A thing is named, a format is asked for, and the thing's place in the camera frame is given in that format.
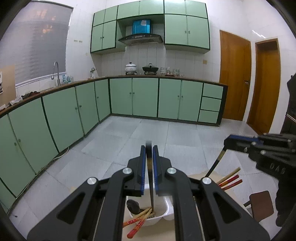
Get black chopstick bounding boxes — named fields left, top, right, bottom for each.
left=145, top=141, right=154, bottom=212
left=205, top=148, right=226, bottom=177

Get light wooden chopstick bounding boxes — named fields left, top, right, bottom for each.
left=122, top=207, right=151, bottom=227

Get black plastic spoon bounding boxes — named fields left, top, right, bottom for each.
left=126, top=199, right=142, bottom=215

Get red patterned wooden chopstick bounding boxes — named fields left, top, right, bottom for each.
left=219, top=175, right=239, bottom=187

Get red end bamboo chopstick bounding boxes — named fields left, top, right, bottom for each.
left=127, top=208, right=152, bottom=239

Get plain bamboo chopstick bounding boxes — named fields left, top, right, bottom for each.
left=216, top=167, right=241, bottom=184

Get green lower kitchen cabinets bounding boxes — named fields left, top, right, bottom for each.
left=1, top=77, right=228, bottom=211

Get green kitchen cabinets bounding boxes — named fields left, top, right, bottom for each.
left=90, top=1, right=211, bottom=54
left=1, top=77, right=228, bottom=211

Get green upper kitchen cabinets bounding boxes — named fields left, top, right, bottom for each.
left=90, top=1, right=211, bottom=54

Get chrome kitchen faucet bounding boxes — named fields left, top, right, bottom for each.
left=51, top=61, right=61, bottom=86

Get dark glass cabinet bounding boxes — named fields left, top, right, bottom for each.
left=280, top=74, right=296, bottom=135

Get brown wooden door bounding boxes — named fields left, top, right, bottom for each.
left=247, top=39, right=280, bottom=135
left=219, top=30, right=251, bottom=121

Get brown wooden stool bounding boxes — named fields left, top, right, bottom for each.
left=244, top=190, right=274, bottom=222

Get white twin utensil holder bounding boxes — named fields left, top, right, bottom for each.
left=125, top=182, right=175, bottom=227

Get black wok on stove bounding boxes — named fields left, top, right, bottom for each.
left=142, top=63, right=159, bottom=75

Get white cooking pot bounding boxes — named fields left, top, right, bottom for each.
left=125, top=62, right=137, bottom=75

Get window with grey blind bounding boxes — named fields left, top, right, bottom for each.
left=1, top=1, right=72, bottom=84

